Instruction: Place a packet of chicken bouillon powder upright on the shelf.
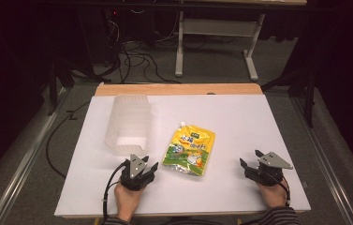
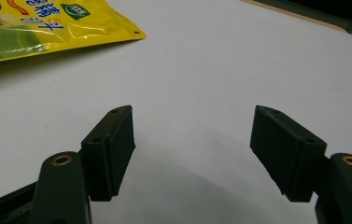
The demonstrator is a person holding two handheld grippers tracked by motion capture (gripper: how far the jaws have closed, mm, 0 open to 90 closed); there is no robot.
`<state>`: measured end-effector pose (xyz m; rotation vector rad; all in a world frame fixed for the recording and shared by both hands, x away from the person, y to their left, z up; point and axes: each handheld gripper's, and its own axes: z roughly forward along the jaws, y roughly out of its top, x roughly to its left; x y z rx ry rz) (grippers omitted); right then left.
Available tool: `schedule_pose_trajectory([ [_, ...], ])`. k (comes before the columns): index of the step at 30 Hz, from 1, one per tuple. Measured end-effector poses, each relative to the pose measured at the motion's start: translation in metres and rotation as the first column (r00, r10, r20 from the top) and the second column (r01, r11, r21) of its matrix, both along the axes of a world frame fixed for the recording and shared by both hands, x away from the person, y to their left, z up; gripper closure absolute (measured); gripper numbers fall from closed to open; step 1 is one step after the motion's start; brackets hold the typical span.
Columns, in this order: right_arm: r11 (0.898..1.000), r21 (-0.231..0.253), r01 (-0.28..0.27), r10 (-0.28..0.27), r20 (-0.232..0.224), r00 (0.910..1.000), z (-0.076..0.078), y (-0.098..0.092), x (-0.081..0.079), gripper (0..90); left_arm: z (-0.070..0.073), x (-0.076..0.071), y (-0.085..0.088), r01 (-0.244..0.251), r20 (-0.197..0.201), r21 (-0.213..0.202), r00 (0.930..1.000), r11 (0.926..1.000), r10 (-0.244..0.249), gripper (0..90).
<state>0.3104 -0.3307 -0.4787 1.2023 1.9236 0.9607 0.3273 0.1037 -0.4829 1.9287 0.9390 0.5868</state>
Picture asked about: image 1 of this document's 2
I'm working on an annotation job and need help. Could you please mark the person's left hand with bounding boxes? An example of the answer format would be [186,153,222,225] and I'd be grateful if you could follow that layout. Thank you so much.
[113,182,147,222]

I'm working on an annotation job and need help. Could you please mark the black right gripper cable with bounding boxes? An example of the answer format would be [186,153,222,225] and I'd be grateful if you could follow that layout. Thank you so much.
[266,171,291,208]

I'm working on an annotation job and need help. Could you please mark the black metal stand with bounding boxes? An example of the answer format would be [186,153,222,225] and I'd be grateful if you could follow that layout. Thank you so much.
[46,55,76,116]
[260,67,318,129]

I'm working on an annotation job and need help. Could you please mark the black floor cable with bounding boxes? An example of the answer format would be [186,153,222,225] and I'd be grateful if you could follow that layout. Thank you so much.
[45,101,90,180]

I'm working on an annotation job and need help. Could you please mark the person's right hand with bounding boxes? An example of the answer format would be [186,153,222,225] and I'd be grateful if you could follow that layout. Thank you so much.
[256,177,290,209]

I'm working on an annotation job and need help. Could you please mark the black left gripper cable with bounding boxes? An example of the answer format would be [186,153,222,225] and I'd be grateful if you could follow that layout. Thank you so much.
[101,159,131,225]

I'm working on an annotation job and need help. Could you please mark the white metal desk frame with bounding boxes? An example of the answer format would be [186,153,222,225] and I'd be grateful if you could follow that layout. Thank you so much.
[174,10,266,83]

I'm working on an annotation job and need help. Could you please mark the translucent white plastic bin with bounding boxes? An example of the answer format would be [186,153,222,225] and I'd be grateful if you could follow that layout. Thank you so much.
[103,94,153,158]

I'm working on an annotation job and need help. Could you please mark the yellow spouted snack pouch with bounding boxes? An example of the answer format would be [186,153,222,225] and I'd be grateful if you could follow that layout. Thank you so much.
[161,121,216,177]

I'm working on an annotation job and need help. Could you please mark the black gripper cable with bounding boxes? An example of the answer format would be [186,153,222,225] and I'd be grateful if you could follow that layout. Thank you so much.
[101,159,131,225]
[266,171,291,208]

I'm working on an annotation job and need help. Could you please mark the metal floor rail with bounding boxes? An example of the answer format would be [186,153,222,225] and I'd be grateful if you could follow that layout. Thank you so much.
[290,93,353,225]
[0,87,72,225]

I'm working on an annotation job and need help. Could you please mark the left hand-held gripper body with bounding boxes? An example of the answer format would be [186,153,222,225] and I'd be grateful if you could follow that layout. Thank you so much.
[120,153,156,192]

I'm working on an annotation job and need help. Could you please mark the white board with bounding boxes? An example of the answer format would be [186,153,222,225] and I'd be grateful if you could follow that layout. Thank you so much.
[53,95,312,218]

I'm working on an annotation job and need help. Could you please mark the tangle of black floor cables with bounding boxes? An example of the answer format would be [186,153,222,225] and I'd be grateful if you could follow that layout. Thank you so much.
[103,12,182,84]

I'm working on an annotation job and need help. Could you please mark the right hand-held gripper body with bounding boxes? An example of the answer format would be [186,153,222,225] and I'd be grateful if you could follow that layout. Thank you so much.
[244,151,294,188]

